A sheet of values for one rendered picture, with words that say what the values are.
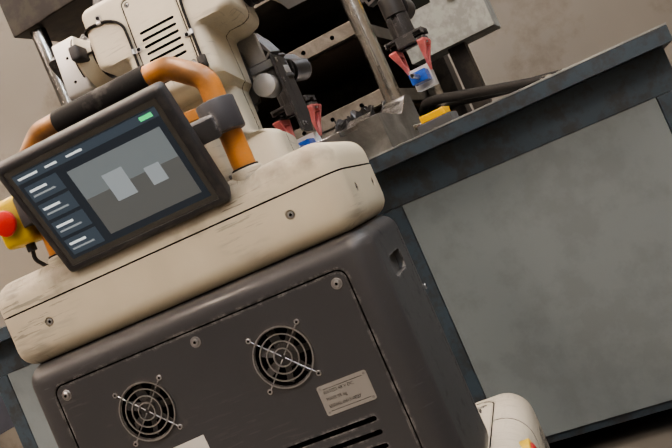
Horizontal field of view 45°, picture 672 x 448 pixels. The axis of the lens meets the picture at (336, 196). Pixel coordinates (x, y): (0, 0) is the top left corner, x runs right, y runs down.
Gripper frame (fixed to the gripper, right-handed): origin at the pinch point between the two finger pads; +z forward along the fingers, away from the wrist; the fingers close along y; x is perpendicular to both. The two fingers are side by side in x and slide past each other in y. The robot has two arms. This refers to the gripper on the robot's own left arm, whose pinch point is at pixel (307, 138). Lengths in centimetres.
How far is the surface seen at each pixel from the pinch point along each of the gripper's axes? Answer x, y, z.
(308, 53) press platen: -79, 17, -34
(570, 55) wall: -308, -54, -10
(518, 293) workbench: 4, -33, 52
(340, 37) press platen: -79, 4, -34
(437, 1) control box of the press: -85, -29, -31
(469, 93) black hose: -55, -31, 3
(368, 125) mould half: 1.9, -15.9, 3.7
